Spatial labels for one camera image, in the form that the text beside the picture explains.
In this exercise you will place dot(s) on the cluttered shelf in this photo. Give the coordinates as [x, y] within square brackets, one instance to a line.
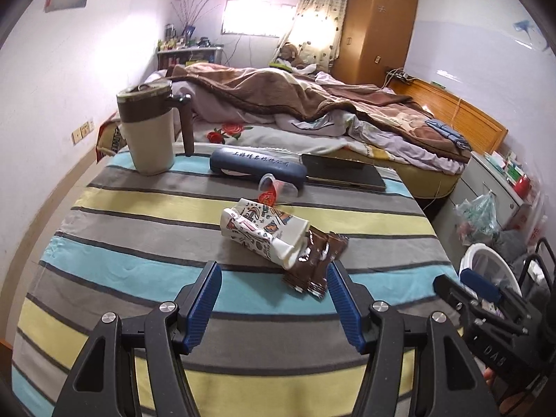
[186, 54]

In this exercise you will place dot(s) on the wooden headboard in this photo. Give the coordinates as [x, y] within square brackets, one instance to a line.
[460, 113]

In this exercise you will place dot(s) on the wall socket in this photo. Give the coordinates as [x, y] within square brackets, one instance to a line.
[82, 131]

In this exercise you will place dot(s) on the small pink jelly cup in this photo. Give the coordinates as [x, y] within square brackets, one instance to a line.
[276, 189]

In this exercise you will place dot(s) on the window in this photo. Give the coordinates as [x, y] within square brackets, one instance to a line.
[256, 17]

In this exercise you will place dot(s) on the printed paper carton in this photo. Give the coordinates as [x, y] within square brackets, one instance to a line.
[260, 228]

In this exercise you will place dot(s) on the brown teddy bear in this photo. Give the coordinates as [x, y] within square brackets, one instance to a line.
[289, 54]

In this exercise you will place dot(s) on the lilac bed sheet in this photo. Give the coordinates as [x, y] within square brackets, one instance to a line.
[391, 139]

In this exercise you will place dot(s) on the white trash bin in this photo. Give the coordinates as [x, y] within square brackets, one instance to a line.
[491, 260]

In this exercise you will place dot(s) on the woven bag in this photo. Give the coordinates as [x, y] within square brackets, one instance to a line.
[110, 143]

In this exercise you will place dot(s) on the blue folded cloth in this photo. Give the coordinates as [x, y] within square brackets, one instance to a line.
[449, 134]

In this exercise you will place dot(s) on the black chair frame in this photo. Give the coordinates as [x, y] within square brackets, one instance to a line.
[543, 265]

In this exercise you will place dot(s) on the decorative dry branches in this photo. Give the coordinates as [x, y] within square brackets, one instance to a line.
[193, 17]

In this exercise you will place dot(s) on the brown blanket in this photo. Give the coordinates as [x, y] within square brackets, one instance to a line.
[269, 91]

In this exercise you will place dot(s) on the wooden wardrobe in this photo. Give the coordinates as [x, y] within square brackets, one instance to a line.
[373, 30]

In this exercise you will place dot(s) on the black laptop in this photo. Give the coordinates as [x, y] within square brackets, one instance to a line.
[343, 173]

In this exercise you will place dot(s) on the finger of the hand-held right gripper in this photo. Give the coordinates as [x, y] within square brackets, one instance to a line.
[454, 295]
[482, 285]

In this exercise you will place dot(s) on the clear plastic bag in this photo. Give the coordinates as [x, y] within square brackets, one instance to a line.
[478, 217]

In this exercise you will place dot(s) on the blue wall decoration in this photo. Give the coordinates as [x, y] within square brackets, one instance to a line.
[530, 32]

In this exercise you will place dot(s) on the power strip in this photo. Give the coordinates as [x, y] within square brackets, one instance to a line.
[399, 75]

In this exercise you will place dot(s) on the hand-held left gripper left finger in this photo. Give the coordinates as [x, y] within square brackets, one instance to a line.
[204, 308]

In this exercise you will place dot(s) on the striped tablecloth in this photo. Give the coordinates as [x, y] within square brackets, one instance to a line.
[152, 234]

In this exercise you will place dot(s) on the patterned curtain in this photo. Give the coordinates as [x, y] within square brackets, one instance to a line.
[321, 13]

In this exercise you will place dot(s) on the red box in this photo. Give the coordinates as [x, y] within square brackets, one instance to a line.
[522, 186]

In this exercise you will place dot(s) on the brown sachets strip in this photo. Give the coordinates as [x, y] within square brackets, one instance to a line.
[317, 265]

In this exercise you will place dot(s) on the cream brown thermos jug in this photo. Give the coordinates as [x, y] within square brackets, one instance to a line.
[150, 134]

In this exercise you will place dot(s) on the dark glasses case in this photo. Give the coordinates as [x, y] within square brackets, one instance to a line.
[256, 165]

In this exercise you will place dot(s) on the white nightstand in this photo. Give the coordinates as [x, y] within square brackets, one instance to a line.
[478, 182]

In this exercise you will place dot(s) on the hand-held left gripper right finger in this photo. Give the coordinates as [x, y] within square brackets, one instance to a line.
[345, 308]

